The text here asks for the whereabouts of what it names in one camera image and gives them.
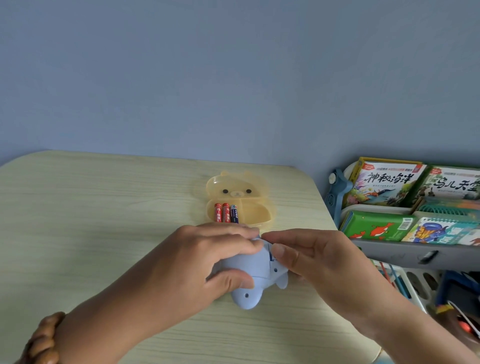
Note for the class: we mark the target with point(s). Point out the bird picture book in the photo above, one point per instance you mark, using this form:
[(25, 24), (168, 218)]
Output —
[(450, 185)]

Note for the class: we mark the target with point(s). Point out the ocean picture book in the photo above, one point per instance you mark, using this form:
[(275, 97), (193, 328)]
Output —
[(382, 183)]

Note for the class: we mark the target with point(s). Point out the person's left hand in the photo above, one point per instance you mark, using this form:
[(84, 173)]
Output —
[(187, 266)]

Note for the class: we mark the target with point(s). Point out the blue stick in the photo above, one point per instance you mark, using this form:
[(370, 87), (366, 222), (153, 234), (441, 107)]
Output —
[(398, 281)]

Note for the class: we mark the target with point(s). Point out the orange bear storage box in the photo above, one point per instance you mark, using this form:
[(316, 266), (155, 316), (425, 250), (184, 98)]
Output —
[(255, 213)]

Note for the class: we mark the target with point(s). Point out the white shape sorter box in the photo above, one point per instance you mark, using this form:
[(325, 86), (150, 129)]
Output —
[(416, 288)]

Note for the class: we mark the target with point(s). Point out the person's right forearm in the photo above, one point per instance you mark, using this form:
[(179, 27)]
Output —
[(412, 333)]

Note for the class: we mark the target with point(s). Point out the red stick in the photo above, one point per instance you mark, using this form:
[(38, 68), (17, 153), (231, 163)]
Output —
[(385, 273)]

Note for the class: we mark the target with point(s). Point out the person's right hand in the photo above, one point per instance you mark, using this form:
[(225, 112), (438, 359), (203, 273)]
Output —
[(330, 266)]

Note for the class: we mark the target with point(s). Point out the children's book rack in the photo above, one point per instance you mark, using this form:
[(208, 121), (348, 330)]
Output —
[(333, 195)]

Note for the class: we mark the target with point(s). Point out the blue toy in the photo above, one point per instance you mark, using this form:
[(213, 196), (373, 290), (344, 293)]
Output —
[(247, 300)]

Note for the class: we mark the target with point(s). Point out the blue beetle book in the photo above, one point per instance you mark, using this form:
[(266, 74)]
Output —
[(438, 232)]

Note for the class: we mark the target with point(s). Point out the green fish book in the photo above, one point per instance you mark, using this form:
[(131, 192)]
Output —
[(375, 227)]

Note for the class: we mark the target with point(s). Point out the person's left forearm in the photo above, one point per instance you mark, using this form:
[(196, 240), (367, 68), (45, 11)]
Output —
[(105, 326)]

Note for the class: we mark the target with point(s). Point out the dark blue plastic item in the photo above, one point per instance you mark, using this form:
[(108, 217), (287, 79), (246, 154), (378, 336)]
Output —
[(457, 288)]

